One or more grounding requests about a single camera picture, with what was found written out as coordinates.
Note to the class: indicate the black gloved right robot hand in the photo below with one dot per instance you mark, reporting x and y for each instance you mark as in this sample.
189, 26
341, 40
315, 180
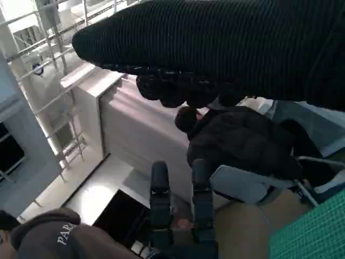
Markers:
215, 46

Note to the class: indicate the person in tan trousers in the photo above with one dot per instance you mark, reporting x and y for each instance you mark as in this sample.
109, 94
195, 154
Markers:
40, 237

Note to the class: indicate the plain white cabinet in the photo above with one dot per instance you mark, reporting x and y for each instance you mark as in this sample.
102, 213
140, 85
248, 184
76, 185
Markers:
134, 129

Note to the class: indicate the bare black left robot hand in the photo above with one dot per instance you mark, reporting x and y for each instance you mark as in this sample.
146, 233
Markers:
160, 205

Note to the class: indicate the green cutting mat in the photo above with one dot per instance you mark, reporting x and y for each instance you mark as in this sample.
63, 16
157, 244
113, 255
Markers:
318, 232

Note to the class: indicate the grey chair with person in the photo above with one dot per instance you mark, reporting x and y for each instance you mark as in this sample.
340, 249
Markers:
237, 183

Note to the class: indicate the person in black trousers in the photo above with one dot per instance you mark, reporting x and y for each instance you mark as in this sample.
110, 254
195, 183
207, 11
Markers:
237, 140

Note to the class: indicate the white pipe frame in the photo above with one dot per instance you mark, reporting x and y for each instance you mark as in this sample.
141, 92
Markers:
48, 40

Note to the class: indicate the black monitor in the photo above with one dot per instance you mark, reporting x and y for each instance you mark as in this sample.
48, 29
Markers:
121, 213

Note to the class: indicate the black screen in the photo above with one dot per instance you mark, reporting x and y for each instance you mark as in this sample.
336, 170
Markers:
10, 153

